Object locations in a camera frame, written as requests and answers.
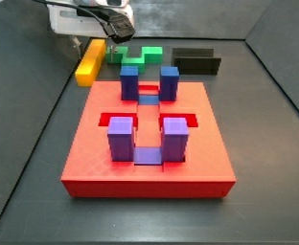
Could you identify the black U-shaped block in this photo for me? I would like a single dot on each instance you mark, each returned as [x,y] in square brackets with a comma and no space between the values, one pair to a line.
[195,61]

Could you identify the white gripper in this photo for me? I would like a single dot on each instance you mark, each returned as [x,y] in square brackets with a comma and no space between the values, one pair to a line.
[73,22]

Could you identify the purple U-shaped block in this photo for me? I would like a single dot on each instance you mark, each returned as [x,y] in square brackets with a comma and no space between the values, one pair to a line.
[150,144]

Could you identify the dark blue U-shaped block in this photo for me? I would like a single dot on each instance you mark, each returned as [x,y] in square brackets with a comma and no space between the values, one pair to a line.
[148,93]

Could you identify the green zigzag block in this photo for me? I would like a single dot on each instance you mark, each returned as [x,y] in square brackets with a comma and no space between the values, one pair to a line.
[150,55]

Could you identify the long yellow block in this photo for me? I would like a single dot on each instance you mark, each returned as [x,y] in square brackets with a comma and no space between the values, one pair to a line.
[89,65]

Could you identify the red board with slots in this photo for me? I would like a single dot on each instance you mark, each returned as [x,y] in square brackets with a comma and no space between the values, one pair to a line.
[203,175]

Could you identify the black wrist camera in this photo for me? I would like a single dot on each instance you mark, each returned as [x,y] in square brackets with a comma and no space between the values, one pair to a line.
[118,28]

